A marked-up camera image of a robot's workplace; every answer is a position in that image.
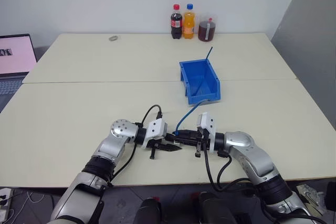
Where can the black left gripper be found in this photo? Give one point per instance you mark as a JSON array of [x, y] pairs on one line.
[[155, 145]]

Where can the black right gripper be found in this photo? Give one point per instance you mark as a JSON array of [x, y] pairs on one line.
[[195, 137]]

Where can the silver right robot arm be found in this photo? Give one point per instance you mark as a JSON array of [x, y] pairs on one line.
[[252, 153]]

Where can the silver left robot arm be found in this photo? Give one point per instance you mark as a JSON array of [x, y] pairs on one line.
[[105, 150]]

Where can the blue plastic storage bin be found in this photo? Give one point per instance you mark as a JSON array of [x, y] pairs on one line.
[[202, 99]]

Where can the dark rounded shape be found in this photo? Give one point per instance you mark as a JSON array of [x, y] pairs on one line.
[[215, 209], [149, 212]]

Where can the clear jar of dark liquid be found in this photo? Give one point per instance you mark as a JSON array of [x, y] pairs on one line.
[[207, 31]]

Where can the orange soda bottle blue cap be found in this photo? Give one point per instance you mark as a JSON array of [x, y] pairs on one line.
[[189, 24]]

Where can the cola bottle with red cap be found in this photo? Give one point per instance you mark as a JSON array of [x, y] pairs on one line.
[[176, 24]]

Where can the white grey crumpled bag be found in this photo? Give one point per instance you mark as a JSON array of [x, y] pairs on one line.
[[311, 196]]

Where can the white power strip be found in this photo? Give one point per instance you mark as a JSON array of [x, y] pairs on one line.
[[5, 203]]

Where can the open grey laptop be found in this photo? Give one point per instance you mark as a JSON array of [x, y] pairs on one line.
[[14, 53]]

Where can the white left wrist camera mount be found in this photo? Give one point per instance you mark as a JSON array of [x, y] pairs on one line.
[[156, 130]]

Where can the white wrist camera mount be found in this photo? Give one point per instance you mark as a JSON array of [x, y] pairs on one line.
[[208, 127], [156, 130]]

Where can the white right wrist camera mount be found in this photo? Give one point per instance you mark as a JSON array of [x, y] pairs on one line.
[[208, 127]]

